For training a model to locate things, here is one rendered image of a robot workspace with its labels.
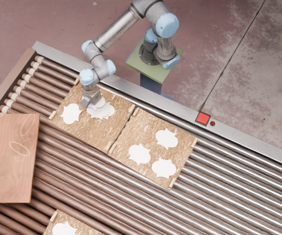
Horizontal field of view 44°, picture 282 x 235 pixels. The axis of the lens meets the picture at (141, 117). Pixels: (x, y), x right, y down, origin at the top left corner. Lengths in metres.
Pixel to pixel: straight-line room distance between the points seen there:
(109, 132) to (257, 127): 1.59
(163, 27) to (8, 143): 1.05
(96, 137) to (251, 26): 2.23
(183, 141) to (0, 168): 1.03
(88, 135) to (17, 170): 0.44
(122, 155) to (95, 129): 0.22
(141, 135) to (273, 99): 1.67
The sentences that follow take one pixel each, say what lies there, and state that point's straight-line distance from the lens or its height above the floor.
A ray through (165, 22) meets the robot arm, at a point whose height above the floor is 1.53.
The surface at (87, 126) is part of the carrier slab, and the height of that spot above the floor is 0.94.
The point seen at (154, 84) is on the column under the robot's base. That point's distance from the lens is 2.55.
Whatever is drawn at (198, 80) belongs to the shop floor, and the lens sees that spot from 3.30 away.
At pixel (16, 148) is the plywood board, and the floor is 1.04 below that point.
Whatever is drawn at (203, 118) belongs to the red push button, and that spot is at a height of 0.93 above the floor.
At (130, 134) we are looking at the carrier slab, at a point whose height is 0.94.
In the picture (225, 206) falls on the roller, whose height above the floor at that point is 0.92.
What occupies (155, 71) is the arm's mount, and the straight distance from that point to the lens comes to 2.27.
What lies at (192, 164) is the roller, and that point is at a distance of 2.04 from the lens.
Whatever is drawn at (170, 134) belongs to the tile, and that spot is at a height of 0.95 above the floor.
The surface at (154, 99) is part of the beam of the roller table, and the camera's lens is 2.16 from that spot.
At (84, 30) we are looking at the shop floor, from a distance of 3.61.
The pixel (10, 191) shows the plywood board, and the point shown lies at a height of 1.04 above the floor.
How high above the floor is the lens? 2.87
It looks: 68 degrees down
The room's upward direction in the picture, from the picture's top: straight up
